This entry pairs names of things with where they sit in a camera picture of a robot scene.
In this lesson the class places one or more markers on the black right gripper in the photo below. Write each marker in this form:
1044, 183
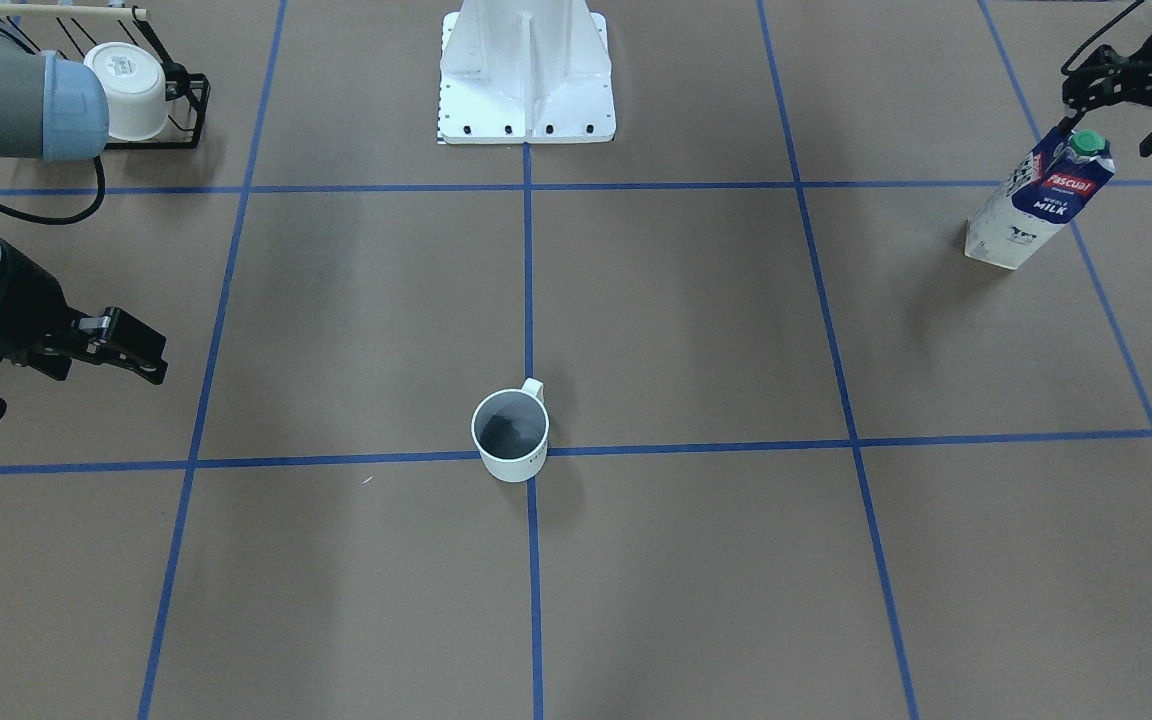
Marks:
8, 292

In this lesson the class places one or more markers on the blue white milk carton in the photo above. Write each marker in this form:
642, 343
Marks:
1051, 185

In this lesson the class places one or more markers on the white grey mug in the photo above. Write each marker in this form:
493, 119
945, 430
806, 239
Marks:
511, 432

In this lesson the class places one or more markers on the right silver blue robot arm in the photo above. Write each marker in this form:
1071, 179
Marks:
55, 109

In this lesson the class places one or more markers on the white mug on rack lower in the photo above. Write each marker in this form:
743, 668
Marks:
134, 84

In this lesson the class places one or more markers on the black wire mug rack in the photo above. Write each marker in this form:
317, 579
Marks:
71, 28

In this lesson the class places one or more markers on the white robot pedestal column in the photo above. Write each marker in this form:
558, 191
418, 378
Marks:
525, 72

